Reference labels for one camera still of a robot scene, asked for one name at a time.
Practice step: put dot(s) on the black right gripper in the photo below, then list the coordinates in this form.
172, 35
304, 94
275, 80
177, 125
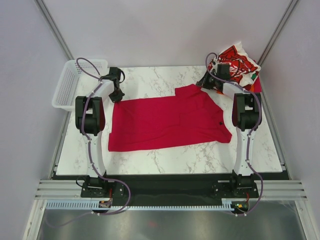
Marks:
203, 82

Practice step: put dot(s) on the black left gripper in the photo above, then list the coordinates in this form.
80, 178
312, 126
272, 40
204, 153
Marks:
117, 99

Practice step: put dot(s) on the crimson red t shirt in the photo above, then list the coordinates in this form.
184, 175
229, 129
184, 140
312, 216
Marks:
188, 117

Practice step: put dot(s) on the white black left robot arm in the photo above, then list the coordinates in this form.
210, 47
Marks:
90, 117

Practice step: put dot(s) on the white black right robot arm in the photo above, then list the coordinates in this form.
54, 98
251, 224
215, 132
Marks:
246, 117

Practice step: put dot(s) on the white plastic basket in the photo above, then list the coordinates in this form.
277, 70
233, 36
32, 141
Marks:
76, 80

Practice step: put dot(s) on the red white printed shirt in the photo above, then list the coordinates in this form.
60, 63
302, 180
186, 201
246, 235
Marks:
241, 65

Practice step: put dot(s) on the dark red folded shirt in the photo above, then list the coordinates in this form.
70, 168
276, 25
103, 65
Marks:
248, 87

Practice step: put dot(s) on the orange folded shirt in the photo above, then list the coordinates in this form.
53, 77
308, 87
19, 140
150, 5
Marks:
229, 89

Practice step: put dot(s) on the magenta folded shirt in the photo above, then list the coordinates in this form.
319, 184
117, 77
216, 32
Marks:
256, 87

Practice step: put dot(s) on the right aluminium frame post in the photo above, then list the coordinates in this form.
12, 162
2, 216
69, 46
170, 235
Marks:
278, 30

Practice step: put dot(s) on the aluminium frame post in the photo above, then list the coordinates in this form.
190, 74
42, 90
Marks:
54, 28
278, 30

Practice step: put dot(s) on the left aluminium frame post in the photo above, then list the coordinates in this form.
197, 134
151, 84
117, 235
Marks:
54, 28

